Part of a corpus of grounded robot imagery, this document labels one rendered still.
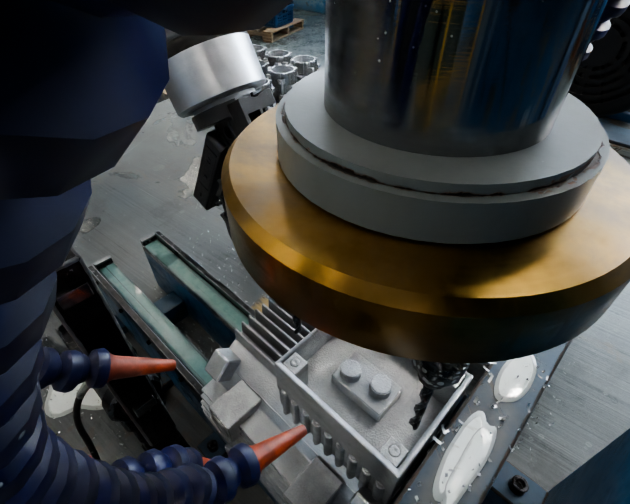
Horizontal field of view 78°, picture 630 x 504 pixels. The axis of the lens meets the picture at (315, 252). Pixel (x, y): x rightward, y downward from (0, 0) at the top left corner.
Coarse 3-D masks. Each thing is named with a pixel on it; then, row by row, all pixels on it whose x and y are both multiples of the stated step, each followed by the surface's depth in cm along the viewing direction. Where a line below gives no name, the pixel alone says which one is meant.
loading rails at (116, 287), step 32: (160, 256) 73; (128, 288) 67; (192, 288) 67; (224, 288) 66; (128, 320) 66; (160, 320) 62; (224, 320) 62; (160, 352) 58; (192, 352) 58; (192, 384) 53; (224, 448) 57
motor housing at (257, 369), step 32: (256, 320) 39; (288, 320) 39; (256, 352) 37; (224, 384) 39; (256, 384) 37; (256, 416) 36; (288, 416) 35; (320, 448) 33; (288, 480) 32; (352, 480) 31
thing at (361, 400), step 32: (288, 352) 32; (320, 352) 35; (352, 352) 35; (288, 384) 31; (320, 384) 33; (352, 384) 32; (384, 384) 31; (416, 384) 33; (320, 416) 30; (352, 416) 31; (384, 416) 31; (448, 416) 31; (352, 448) 28; (384, 448) 26; (416, 448) 26; (384, 480) 27
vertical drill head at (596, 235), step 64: (384, 0) 11; (448, 0) 10; (512, 0) 10; (576, 0) 10; (384, 64) 12; (448, 64) 11; (512, 64) 11; (576, 64) 12; (256, 128) 19; (320, 128) 14; (384, 128) 13; (448, 128) 12; (512, 128) 12; (576, 128) 14; (256, 192) 15; (320, 192) 14; (384, 192) 12; (448, 192) 12; (512, 192) 12; (576, 192) 12; (256, 256) 14; (320, 256) 12; (384, 256) 12; (448, 256) 12; (512, 256) 12; (576, 256) 12; (320, 320) 13; (384, 320) 12; (448, 320) 11; (512, 320) 11; (576, 320) 12; (448, 384) 17
